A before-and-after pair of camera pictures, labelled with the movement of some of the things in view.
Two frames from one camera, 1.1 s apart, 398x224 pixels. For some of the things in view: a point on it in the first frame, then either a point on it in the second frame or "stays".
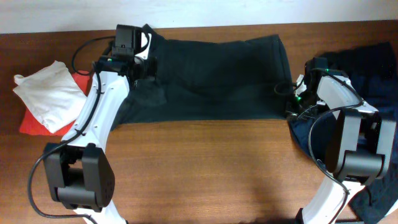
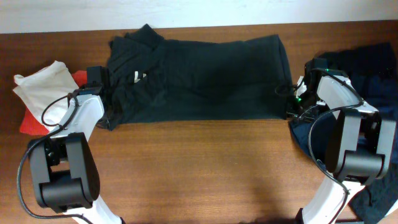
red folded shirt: (29, 124) stays
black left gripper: (151, 68) to (111, 116)
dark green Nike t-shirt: (247, 78) stays
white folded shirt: (51, 94) stays
